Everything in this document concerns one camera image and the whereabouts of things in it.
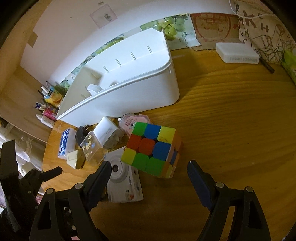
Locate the cardboard with red drawing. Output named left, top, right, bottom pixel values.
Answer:
left=190, top=13, right=241, bottom=50

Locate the pink can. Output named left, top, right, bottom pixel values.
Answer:
left=42, top=107, right=58, bottom=121

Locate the yellow juice carton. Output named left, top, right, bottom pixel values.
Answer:
left=44, top=86, right=64, bottom=108

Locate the small white rounded box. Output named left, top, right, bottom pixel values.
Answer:
left=216, top=42, right=259, bottom=64

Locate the small black object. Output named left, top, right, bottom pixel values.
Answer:
left=75, top=125, right=94, bottom=147

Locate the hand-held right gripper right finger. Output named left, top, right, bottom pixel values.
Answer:
left=187, top=160, right=272, bottom=241

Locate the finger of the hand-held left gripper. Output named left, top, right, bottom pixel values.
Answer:
left=42, top=167, right=63, bottom=182

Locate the beige letter-print tote bag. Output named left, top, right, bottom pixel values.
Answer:
left=232, top=0, right=296, bottom=64

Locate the white paper slip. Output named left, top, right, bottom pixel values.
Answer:
left=93, top=116, right=125, bottom=151

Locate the pink round case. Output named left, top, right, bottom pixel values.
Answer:
left=118, top=113, right=153, bottom=138

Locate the clear plastic box with stickers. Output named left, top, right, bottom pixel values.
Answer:
left=80, top=131, right=109, bottom=166

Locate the white compact camera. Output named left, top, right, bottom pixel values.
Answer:
left=104, top=148, right=144, bottom=204

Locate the beige rectangular block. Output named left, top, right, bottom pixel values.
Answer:
left=67, top=148, right=85, bottom=169

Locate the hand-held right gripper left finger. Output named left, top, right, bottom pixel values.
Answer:
left=29, top=160, right=112, bottom=241

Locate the black pen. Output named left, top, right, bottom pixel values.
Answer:
left=259, top=57, right=275, bottom=74

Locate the multicoloured puzzle cube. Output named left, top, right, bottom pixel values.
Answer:
left=121, top=122, right=183, bottom=179

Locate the green tissue packet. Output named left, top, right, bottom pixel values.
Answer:
left=281, top=49, right=296, bottom=84

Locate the pink square wall sticker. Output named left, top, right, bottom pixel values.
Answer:
left=90, top=2, right=117, bottom=29

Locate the white plastic storage bin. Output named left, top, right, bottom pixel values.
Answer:
left=57, top=28, right=180, bottom=127

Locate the white cable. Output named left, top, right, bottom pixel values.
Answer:
left=229, top=0, right=273, bottom=18

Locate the white squeeze bottle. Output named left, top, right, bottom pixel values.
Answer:
left=35, top=113, right=55, bottom=127

